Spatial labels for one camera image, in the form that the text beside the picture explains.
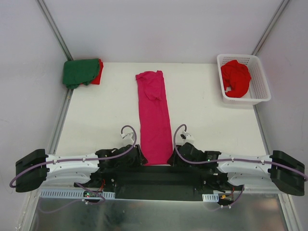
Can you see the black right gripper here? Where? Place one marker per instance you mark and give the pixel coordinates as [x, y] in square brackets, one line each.
[178, 154]

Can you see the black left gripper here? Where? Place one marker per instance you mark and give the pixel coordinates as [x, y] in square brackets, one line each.
[138, 154]

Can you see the pink t shirt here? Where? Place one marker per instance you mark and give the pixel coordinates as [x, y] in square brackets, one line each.
[155, 131]

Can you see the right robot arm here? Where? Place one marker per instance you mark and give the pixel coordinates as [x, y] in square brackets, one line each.
[278, 169]

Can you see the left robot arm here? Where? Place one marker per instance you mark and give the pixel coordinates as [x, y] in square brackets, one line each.
[38, 169]

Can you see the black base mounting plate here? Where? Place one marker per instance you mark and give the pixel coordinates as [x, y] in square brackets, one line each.
[159, 183]

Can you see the folded red t shirt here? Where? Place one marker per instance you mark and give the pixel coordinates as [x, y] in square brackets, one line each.
[97, 80]

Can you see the white plastic laundry basket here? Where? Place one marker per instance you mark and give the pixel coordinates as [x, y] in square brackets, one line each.
[258, 89]

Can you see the red t shirt in basket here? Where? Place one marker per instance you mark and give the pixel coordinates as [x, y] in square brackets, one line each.
[236, 79]

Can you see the folded green t shirt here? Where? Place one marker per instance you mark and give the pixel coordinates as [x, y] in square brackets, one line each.
[79, 72]

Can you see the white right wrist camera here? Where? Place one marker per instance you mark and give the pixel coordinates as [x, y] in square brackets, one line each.
[187, 137]

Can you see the right white cable duct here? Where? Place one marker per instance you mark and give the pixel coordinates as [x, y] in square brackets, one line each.
[217, 196]

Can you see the white cable duct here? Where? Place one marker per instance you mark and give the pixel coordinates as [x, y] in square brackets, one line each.
[217, 196]
[68, 194]

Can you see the left white cable duct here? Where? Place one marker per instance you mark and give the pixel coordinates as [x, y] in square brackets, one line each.
[68, 194]

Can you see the right aluminium corner post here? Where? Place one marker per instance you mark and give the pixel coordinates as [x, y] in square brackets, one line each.
[271, 25]

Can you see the aluminium corner post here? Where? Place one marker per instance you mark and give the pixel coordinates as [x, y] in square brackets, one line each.
[271, 25]
[54, 28]

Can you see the left aluminium corner post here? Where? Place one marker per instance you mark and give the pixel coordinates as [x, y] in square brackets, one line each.
[54, 28]

